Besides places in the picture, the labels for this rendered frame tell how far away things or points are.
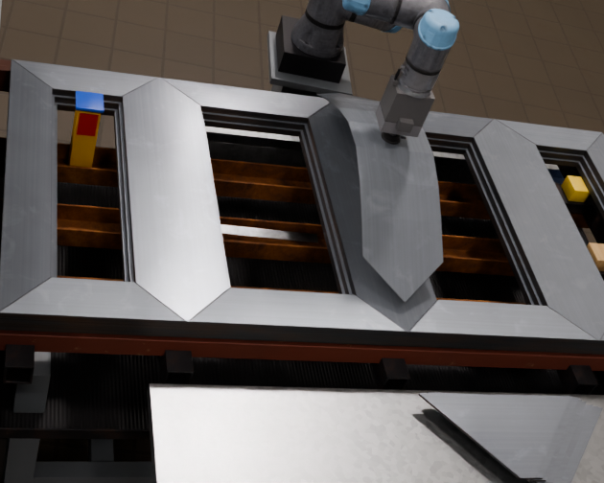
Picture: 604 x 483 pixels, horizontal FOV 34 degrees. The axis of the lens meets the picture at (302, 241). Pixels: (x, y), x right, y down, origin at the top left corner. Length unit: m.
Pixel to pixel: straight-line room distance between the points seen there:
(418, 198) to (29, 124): 0.83
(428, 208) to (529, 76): 2.72
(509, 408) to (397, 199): 0.48
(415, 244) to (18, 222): 0.79
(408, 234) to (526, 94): 2.63
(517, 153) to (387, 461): 0.99
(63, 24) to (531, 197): 2.20
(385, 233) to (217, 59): 2.14
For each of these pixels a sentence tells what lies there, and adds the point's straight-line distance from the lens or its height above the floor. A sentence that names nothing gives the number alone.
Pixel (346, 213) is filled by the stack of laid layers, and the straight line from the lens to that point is 2.15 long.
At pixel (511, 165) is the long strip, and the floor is 0.86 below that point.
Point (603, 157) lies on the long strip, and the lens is 2.72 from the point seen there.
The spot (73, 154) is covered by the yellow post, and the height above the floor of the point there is 0.75.
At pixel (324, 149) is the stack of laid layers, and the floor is 0.86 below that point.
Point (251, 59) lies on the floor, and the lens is 4.08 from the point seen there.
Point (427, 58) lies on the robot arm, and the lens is 1.96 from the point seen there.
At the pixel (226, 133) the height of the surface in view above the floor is 0.68.
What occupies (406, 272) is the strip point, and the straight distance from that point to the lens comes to 1.99.
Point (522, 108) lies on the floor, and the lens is 4.47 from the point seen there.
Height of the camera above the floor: 2.23
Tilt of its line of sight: 42 degrees down
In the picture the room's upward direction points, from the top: 22 degrees clockwise
